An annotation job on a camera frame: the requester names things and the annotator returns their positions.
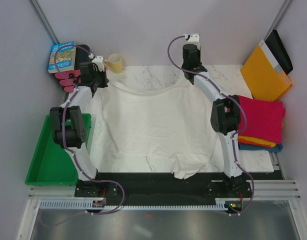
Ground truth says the white t shirt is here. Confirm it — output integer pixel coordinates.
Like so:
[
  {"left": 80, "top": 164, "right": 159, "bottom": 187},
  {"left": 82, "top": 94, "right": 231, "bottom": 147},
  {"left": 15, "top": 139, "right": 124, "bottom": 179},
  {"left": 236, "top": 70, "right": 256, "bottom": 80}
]
[{"left": 90, "top": 79, "right": 218, "bottom": 179}]

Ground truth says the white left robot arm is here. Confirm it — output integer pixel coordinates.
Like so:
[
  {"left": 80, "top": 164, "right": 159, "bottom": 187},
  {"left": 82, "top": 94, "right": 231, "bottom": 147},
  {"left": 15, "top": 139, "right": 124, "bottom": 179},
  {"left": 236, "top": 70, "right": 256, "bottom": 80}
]
[{"left": 49, "top": 56, "right": 109, "bottom": 197}]

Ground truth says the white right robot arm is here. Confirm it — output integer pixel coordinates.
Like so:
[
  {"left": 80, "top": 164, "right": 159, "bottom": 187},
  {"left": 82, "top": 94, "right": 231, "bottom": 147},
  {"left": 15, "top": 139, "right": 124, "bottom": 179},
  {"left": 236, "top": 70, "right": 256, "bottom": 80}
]
[{"left": 181, "top": 43, "right": 246, "bottom": 197}]

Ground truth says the yellow mug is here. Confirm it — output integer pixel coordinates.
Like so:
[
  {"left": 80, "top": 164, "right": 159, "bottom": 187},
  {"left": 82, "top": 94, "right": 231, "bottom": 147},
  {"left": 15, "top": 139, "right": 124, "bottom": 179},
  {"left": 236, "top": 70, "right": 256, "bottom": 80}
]
[{"left": 104, "top": 53, "right": 123, "bottom": 74}]

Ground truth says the black pink drawer organizer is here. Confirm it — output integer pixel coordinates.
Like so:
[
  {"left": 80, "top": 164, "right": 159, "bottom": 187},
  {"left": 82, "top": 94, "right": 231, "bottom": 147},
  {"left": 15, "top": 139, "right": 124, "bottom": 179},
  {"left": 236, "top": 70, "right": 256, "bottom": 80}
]
[{"left": 54, "top": 48, "right": 90, "bottom": 93}]

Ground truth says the blue treehouse book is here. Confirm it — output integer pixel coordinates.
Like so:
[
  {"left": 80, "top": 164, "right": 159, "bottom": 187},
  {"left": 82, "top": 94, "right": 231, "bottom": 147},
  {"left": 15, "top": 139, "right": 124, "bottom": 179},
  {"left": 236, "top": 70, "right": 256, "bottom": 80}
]
[{"left": 47, "top": 41, "right": 76, "bottom": 74}]

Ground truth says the green plastic tray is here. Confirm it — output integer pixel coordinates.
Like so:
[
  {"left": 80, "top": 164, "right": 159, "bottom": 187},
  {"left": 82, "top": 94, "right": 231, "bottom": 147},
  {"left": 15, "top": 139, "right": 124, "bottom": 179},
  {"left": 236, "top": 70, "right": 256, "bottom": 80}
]
[{"left": 25, "top": 115, "right": 78, "bottom": 186}]

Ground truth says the orange folded t shirt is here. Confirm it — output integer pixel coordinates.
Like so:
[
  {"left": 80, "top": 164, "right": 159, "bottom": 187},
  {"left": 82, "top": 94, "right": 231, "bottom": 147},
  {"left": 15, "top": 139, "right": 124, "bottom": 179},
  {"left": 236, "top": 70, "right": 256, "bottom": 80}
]
[{"left": 238, "top": 122, "right": 284, "bottom": 148}]

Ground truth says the red folded t shirt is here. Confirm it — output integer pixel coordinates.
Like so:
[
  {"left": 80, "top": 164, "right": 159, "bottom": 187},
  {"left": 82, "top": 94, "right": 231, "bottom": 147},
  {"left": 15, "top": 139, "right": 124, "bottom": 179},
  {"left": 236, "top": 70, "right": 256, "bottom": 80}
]
[{"left": 238, "top": 95, "right": 286, "bottom": 144}]

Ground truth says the black folder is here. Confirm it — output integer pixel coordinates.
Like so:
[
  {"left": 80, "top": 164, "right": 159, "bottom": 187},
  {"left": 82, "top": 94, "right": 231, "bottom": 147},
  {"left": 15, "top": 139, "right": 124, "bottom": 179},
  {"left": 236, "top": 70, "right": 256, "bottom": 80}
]
[{"left": 264, "top": 29, "right": 294, "bottom": 75}]

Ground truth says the blue folded t shirt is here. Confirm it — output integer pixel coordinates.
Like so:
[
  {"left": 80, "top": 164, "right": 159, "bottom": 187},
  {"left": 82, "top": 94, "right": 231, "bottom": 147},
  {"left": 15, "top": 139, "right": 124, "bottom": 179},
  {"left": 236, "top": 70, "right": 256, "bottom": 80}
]
[{"left": 238, "top": 143, "right": 283, "bottom": 153}]

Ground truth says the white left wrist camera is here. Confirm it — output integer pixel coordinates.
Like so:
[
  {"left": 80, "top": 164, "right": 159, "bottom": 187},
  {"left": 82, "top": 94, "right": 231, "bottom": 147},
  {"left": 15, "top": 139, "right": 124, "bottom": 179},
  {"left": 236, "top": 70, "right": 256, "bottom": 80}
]
[{"left": 88, "top": 53, "right": 105, "bottom": 72}]

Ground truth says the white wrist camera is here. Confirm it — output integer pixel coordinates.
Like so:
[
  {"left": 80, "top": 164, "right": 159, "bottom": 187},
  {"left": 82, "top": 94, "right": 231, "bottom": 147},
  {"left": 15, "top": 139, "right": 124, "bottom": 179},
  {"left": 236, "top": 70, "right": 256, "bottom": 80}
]
[
  {"left": 88, "top": 53, "right": 105, "bottom": 72},
  {"left": 183, "top": 33, "right": 201, "bottom": 50}
]

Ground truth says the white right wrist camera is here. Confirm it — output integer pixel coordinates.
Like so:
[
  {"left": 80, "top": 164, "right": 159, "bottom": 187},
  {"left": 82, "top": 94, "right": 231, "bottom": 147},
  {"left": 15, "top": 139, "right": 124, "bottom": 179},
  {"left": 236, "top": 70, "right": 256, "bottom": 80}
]
[{"left": 183, "top": 33, "right": 201, "bottom": 50}]

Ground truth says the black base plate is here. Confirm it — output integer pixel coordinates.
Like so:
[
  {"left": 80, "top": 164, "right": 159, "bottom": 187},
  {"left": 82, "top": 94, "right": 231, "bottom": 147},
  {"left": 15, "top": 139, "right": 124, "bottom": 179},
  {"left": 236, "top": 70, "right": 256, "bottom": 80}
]
[{"left": 74, "top": 171, "right": 286, "bottom": 207}]

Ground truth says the white cable duct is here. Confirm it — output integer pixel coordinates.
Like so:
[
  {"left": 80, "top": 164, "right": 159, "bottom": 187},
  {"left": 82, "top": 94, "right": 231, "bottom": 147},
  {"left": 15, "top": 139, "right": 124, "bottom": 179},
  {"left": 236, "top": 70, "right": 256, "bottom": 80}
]
[{"left": 39, "top": 198, "right": 233, "bottom": 211}]

